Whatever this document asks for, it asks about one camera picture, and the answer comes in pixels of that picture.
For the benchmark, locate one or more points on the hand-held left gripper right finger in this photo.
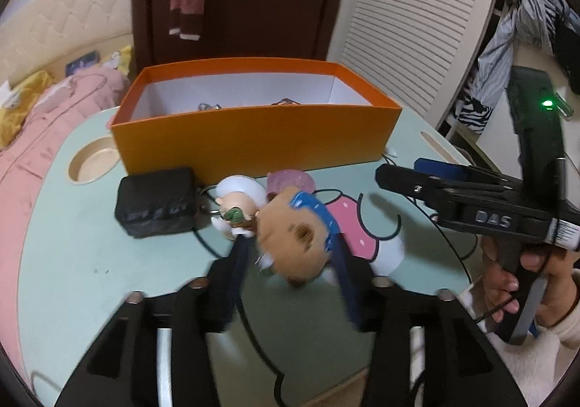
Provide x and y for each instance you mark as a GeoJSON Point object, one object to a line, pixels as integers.
{"type": "Point", "coordinates": [346, 289]}

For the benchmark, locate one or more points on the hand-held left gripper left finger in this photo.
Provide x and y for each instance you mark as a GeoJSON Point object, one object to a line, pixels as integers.
{"type": "Point", "coordinates": [238, 271]}

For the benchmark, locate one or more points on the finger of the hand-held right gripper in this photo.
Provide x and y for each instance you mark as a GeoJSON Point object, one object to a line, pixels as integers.
{"type": "Point", "coordinates": [403, 178]}
{"type": "Point", "coordinates": [439, 166]}

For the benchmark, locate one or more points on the brown hamster plush toy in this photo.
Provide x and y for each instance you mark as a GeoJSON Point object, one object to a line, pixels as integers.
{"type": "Point", "coordinates": [290, 234]}

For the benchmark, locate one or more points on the orange cardboard box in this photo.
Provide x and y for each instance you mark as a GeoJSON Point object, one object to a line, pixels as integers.
{"type": "Point", "coordinates": [253, 139]}

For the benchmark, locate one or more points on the clear plastic bag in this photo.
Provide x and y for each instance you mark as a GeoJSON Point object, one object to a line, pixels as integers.
{"type": "Point", "coordinates": [208, 106]}

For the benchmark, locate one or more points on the person's right forearm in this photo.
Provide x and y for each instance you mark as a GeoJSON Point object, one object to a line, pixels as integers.
{"type": "Point", "coordinates": [543, 366]}

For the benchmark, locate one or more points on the person's right hand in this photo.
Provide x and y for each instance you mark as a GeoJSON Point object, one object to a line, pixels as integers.
{"type": "Point", "coordinates": [559, 293]}

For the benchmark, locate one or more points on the crumpled white tissue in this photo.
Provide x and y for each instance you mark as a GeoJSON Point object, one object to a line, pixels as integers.
{"type": "Point", "coordinates": [389, 152]}

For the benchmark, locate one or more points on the zebra print garment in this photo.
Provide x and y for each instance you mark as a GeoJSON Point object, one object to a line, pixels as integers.
{"type": "Point", "coordinates": [473, 114]}

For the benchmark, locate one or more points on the white doll figurine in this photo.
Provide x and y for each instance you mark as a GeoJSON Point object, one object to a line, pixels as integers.
{"type": "Point", "coordinates": [238, 198]}

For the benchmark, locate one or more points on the black garment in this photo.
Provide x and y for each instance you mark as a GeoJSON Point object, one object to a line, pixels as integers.
{"type": "Point", "coordinates": [568, 53]}

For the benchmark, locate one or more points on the pink glitter round case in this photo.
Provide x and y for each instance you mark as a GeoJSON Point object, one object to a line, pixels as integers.
{"type": "Point", "coordinates": [290, 180]}

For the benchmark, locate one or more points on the black quilted pouch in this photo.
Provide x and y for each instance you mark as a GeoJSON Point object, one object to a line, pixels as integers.
{"type": "Point", "coordinates": [156, 203]}

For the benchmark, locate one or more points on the blue white striped shirt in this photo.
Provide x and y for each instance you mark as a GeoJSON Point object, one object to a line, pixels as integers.
{"type": "Point", "coordinates": [512, 39]}

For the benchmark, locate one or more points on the white louvered closet door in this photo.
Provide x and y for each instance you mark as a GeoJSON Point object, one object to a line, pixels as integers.
{"type": "Point", "coordinates": [408, 26]}

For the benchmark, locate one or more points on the pink quilted blanket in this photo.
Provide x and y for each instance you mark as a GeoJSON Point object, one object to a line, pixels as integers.
{"type": "Point", "coordinates": [27, 189]}

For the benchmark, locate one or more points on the dark brown wooden door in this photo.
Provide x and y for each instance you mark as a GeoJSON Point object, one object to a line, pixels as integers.
{"type": "Point", "coordinates": [253, 3]}

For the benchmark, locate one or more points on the dark photo card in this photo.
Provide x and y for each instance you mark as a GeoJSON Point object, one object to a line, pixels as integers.
{"type": "Point", "coordinates": [82, 63]}

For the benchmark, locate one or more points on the yellow blanket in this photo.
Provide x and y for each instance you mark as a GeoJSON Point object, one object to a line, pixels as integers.
{"type": "Point", "coordinates": [18, 121]}

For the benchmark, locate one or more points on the cream tufted headboard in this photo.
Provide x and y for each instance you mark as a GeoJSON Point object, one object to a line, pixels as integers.
{"type": "Point", "coordinates": [68, 17]}

